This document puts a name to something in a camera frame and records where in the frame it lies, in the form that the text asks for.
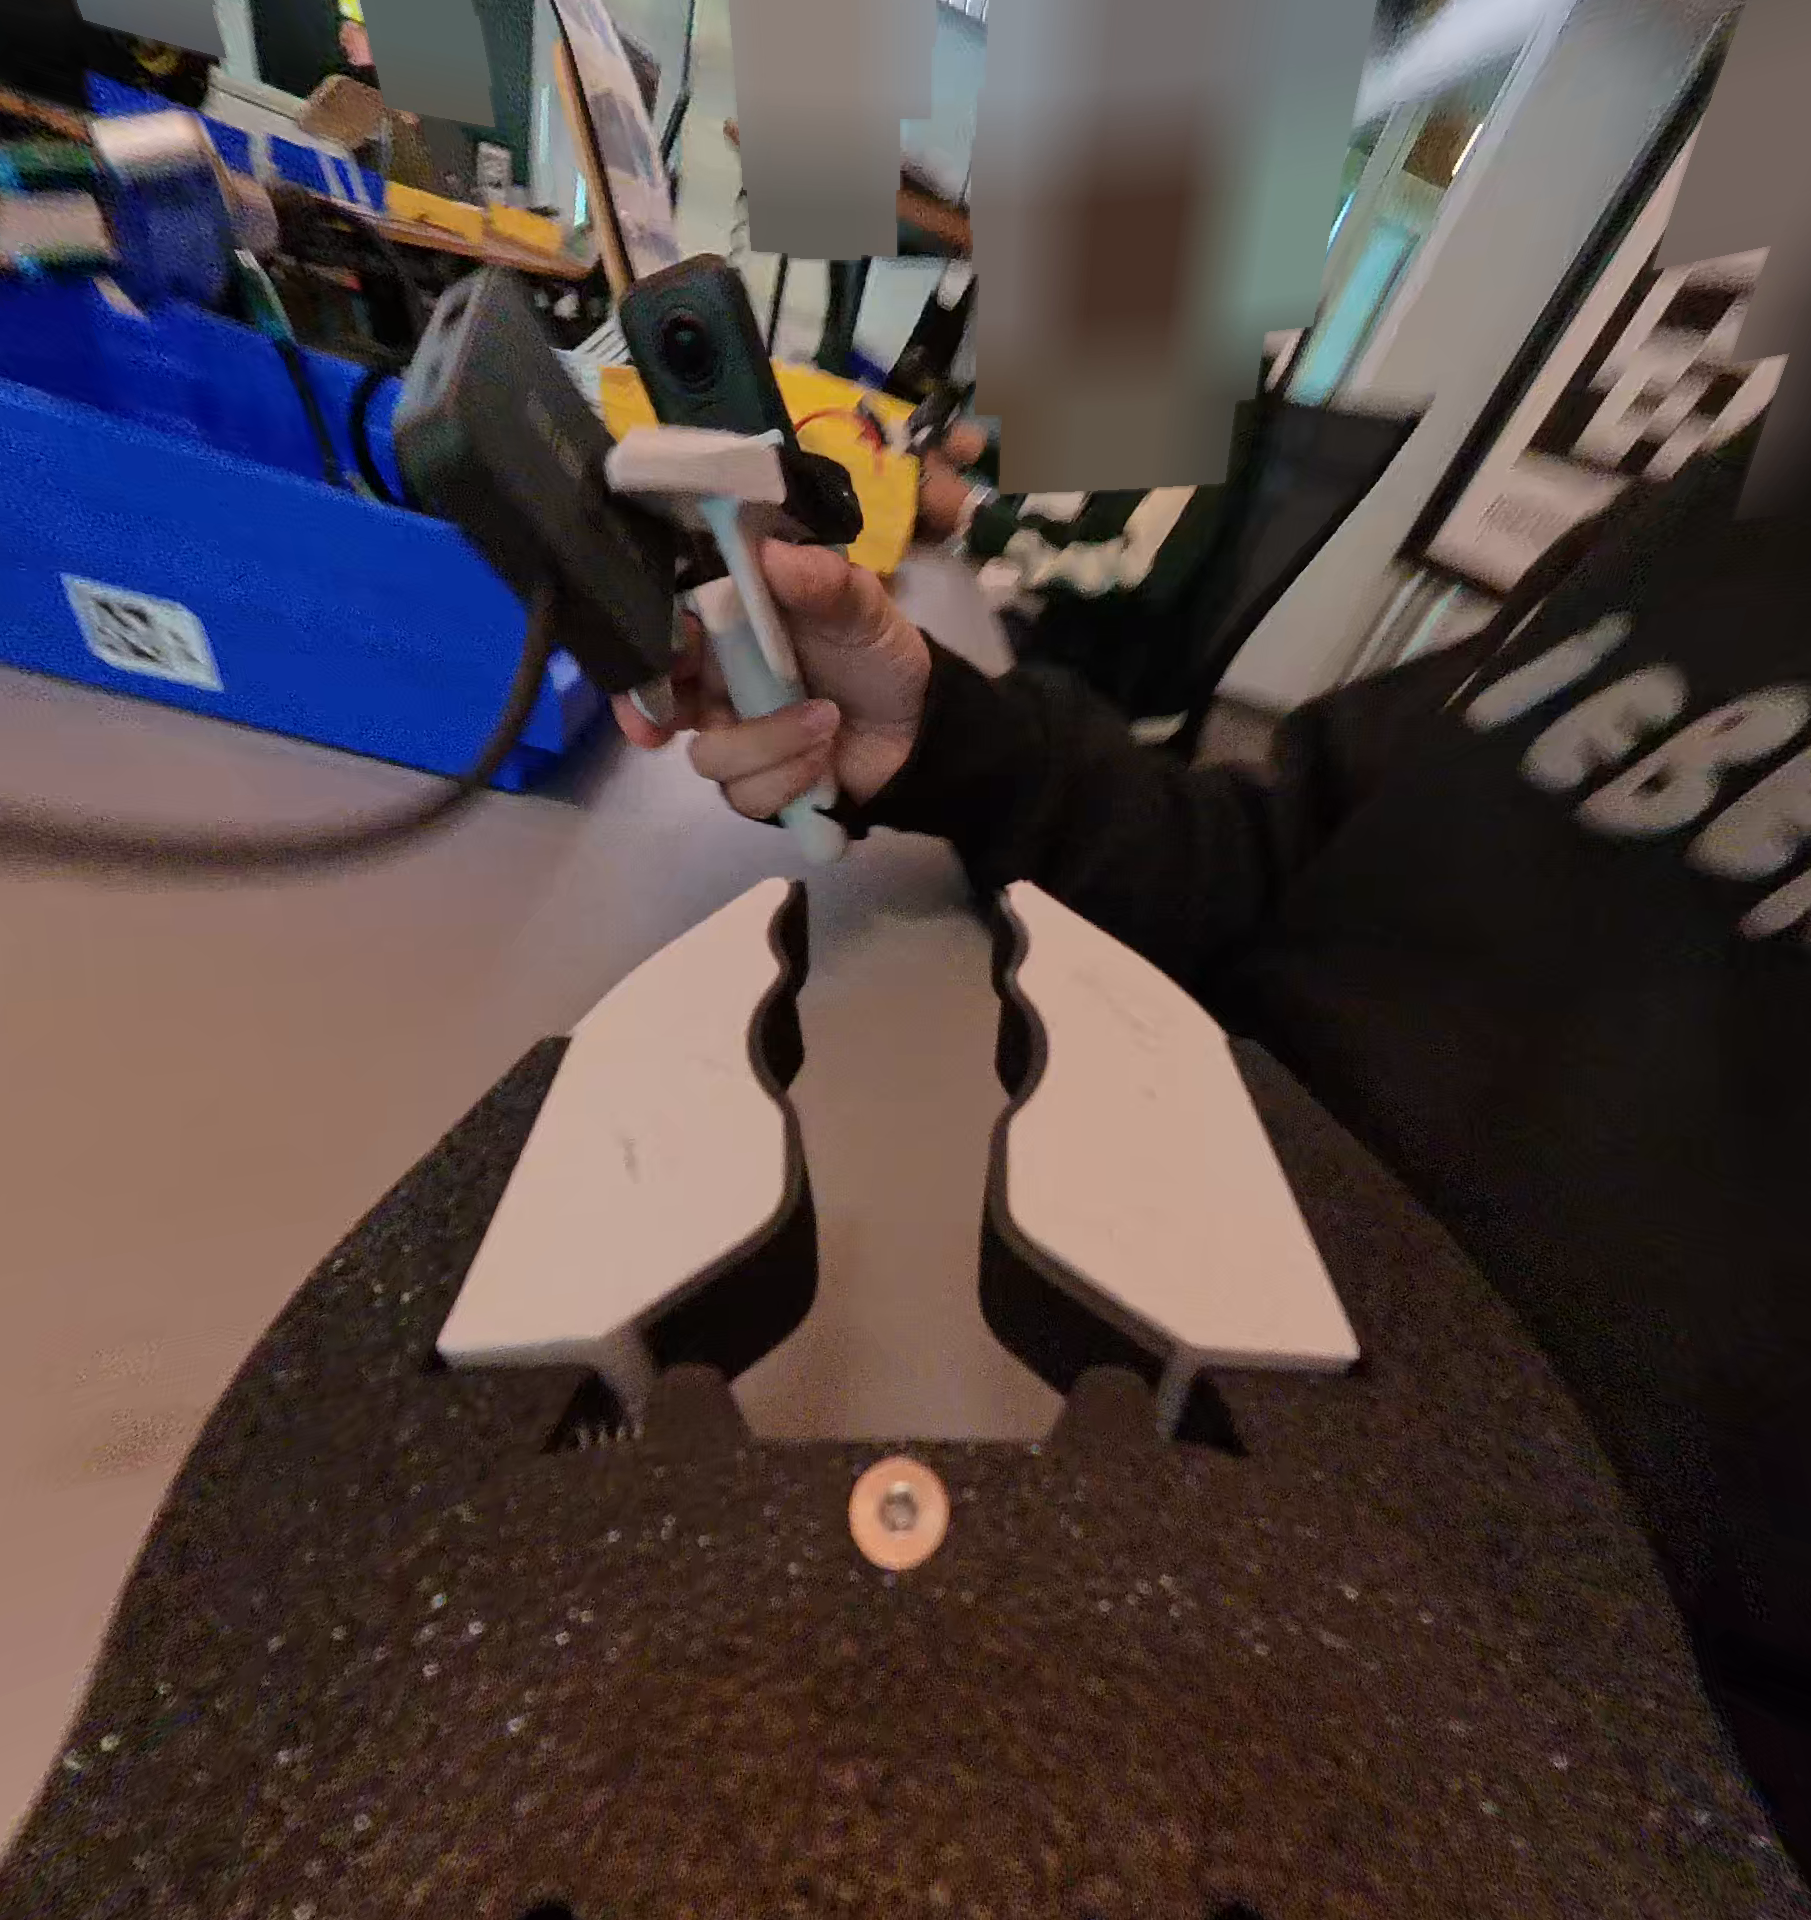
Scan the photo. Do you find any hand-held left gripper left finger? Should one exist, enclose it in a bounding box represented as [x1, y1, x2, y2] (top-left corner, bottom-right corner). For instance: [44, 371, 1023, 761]
[434, 877, 821, 1424]

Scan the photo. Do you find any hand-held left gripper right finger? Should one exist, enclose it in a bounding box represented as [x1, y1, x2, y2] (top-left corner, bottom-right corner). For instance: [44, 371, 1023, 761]
[978, 883, 1364, 1438]

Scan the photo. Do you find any black USB hub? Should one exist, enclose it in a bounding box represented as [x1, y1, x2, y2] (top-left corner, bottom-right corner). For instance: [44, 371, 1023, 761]
[393, 268, 684, 693]

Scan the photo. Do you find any blue plastic bin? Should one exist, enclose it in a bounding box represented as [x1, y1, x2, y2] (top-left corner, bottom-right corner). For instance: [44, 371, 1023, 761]
[0, 270, 612, 797]

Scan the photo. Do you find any person's right forearm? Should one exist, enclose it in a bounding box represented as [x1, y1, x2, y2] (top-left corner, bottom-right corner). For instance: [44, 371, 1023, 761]
[843, 637, 1446, 1023]

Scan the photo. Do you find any grey desk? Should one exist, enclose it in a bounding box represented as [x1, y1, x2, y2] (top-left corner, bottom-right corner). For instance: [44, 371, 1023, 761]
[0, 652, 1027, 1802]

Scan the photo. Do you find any person's right hand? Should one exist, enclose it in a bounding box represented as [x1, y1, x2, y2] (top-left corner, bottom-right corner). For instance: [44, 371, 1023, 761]
[611, 538, 934, 825]

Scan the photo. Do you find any yellow plastic bin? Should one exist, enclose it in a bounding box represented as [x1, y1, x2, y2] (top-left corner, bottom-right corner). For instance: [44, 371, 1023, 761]
[593, 357, 925, 580]

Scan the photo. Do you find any printed instruction sheet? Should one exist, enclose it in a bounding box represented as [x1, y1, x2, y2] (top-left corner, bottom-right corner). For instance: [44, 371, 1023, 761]
[567, 0, 694, 226]

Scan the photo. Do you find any person's torso in black hoodie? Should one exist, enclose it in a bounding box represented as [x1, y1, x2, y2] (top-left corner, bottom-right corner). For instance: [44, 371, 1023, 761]
[1189, 433, 1811, 1906]

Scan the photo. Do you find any blue storage bin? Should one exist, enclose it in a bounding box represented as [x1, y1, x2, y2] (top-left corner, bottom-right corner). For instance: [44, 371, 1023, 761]
[87, 71, 391, 309]

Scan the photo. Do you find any black and white framed sign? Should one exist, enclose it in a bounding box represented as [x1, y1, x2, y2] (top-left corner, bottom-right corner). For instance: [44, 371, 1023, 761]
[1407, 245, 1795, 602]

